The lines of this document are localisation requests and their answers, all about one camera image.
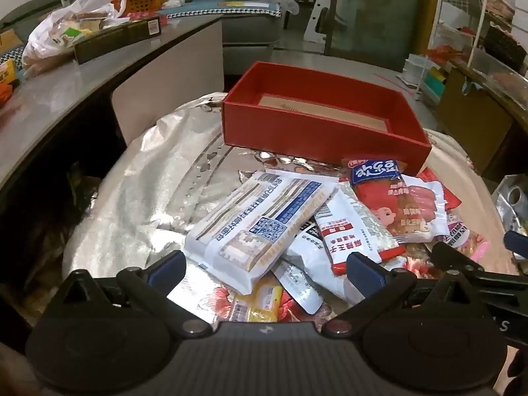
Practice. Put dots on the white packet orange food picture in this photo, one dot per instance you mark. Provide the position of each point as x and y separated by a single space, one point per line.
307 255

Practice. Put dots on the white packet with red label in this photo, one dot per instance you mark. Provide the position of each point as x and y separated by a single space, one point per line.
354 235

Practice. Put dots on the large white blue-striped packet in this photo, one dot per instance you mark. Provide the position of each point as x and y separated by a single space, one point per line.
255 222

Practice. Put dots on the white bag with roll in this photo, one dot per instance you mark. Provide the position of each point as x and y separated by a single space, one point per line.
513 198

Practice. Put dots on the yellow snack packet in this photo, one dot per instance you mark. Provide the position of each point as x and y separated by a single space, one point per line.
260 301

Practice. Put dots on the white perforated board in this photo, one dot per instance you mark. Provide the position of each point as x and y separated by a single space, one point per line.
317 16

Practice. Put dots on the white plastic bag of food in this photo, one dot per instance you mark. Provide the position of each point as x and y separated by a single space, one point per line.
53 29

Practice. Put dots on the wooden cabinet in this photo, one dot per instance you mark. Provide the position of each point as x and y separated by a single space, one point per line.
474 123

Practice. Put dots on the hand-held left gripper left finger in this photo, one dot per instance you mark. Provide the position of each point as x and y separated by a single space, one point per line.
167 271

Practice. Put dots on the white plastic bucket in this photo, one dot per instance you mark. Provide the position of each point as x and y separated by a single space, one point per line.
413 70

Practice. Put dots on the crumpled white plastic bag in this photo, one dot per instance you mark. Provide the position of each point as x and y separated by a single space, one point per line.
173 1

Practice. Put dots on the red paper decoration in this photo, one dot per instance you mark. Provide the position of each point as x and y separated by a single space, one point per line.
445 54

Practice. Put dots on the orange yellow packet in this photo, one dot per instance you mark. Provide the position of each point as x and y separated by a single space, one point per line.
6 75

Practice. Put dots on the teal blanket checked border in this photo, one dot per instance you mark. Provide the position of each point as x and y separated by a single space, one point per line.
231 8

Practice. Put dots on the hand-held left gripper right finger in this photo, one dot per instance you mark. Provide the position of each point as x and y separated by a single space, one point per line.
363 273

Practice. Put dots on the orange plastic basket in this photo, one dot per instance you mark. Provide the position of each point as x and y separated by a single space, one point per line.
142 2

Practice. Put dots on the red packets on table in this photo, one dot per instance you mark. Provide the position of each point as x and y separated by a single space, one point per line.
140 16

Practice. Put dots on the red printed snack packet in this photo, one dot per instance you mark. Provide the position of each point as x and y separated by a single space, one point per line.
449 196

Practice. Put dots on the grey sofa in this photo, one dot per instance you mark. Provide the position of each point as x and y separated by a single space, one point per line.
247 29

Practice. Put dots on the red orange packet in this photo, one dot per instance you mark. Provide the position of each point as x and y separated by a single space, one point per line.
4 95

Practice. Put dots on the teal yellow box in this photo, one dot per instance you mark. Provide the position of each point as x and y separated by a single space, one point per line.
433 84

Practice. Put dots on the silver floral tablecloth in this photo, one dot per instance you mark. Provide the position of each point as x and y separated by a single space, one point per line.
156 181

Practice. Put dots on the grey top curved table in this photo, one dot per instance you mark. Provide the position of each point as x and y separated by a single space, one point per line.
62 99

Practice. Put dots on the dark basket white lace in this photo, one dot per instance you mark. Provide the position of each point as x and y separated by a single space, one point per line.
505 43

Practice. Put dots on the red cardboard box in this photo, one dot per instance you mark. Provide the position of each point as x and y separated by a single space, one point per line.
313 132

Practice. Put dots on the clear plastic cover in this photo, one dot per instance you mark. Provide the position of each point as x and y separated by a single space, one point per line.
495 70

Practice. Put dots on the pink clear nut packet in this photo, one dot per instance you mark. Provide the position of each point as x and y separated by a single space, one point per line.
468 239

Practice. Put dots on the red blue cartoon sausage packet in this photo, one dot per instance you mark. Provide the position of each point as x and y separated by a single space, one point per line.
381 198

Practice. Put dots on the brown cushion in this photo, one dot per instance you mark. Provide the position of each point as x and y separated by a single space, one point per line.
8 40

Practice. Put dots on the person's right forearm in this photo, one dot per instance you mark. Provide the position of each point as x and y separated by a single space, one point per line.
520 373

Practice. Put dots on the clear pink sausage packet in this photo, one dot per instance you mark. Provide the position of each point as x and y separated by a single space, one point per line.
425 206

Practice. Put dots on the pink stick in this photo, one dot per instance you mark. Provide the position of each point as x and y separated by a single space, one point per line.
392 81

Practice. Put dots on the dark green long box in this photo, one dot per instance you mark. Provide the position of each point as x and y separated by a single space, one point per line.
115 39

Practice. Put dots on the glass sliding door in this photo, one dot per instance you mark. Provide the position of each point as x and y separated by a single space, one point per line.
379 12

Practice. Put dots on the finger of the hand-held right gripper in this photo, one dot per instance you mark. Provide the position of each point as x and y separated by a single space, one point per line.
453 258
516 244

